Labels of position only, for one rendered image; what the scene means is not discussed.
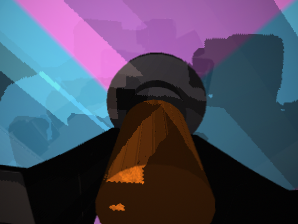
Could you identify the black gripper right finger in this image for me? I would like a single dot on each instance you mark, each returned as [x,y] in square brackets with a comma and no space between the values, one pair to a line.
[241,195]

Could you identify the orange cylinder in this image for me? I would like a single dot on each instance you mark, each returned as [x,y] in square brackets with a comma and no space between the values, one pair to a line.
[154,175]

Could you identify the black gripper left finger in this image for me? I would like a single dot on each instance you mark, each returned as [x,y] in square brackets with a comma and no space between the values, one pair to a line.
[61,190]

